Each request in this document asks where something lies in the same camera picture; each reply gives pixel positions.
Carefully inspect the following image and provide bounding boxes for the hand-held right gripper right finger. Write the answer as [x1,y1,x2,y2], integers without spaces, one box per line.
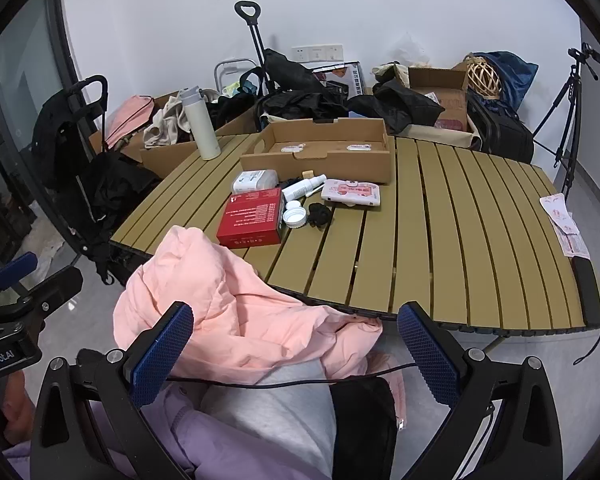
[396,301,564,480]

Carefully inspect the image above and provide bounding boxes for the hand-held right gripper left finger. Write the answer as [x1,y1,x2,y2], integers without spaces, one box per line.
[29,301,196,480]

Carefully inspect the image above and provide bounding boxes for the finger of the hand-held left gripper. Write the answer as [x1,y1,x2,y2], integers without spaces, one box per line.
[0,266,84,331]
[0,251,38,295]

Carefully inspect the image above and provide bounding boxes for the red box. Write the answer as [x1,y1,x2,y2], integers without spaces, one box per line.
[216,187,287,249]

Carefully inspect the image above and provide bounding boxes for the black hair scrunchie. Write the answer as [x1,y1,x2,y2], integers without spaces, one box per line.
[307,202,334,227]

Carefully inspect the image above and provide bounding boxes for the pink wet wipes pack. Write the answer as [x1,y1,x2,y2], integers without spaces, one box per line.
[320,178,383,209]

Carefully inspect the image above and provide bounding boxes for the white tissue pack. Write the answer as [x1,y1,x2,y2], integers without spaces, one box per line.
[231,170,279,194]

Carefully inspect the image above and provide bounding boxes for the white spray bottle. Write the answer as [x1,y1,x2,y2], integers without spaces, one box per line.
[281,174,327,202]

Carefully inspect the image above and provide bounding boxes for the shallow cardboard tray box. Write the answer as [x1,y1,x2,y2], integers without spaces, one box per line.
[239,118,397,186]

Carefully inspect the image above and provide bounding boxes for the pink jacket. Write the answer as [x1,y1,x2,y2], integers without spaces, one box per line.
[112,225,385,378]

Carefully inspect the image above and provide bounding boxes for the lilac jacket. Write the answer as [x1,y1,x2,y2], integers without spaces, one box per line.
[2,382,331,480]

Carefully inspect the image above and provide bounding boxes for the black pouch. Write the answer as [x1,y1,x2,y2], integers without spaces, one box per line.
[329,376,399,480]

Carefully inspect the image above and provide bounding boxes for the grey trousers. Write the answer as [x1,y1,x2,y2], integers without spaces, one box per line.
[200,360,338,480]

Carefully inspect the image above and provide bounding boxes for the black folding cart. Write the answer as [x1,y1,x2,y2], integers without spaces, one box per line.
[31,75,163,286]

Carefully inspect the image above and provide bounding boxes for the glass door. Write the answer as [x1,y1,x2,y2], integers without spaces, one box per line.
[0,0,86,281]

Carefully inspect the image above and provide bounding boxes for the flat black case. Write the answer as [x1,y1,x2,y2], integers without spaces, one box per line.
[572,256,600,327]

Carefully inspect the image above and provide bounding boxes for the cardboard box with clothes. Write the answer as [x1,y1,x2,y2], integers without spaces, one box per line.
[139,91,261,179]

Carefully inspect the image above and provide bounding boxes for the pink bag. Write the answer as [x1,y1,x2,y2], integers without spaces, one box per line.
[104,94,157,152]

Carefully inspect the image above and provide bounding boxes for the white pink printed packet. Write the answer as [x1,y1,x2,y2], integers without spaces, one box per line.
[539,192,576,233]
[550,217,593,261]

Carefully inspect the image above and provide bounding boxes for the beige cloth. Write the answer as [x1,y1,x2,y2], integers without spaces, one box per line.
[143,91,196,150]

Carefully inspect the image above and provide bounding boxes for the white thermos bottle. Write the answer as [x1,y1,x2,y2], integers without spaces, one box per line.
[178,86,222,161]

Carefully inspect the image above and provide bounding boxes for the beige canvas bag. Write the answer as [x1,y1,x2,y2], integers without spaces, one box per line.
[394,122,485,152]

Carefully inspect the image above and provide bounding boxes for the black suitcase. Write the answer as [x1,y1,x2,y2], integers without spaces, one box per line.
[466,91,536,164]

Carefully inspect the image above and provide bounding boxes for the black jacket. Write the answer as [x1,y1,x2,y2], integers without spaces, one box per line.
[347,79,446,136]

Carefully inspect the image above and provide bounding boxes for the open brown cardboard box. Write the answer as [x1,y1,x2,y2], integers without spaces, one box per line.
[408,62,475,134]

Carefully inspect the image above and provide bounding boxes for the white folding stool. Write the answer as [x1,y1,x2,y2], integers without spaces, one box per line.
[213,58,257,97]

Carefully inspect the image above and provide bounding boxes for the teal green bag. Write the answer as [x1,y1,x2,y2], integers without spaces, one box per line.
[224,71,264,98]

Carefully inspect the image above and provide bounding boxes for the printed carton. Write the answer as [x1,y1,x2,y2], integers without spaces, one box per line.
[312,61,365,99]

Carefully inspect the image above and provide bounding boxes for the black clothes pile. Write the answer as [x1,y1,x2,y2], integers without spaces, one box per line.
[254,49,376,126]

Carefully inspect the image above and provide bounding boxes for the blue cloth bag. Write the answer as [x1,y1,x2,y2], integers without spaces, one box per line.
[470,51,539,107]

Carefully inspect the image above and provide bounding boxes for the white plastic bag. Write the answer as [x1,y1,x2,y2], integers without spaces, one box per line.
[384,31,433,70]

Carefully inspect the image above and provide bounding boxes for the black cable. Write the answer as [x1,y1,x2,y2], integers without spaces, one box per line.
[167,360,421,392]

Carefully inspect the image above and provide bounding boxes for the black camera tripod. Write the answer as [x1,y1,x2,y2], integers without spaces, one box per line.
[531,42,600,203]

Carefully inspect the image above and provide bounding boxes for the white wall socket strip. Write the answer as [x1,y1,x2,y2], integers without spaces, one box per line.
[291,44,344,62]

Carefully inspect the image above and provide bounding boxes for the black trolley handle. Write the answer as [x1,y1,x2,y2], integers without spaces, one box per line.
[234,0,277,96]

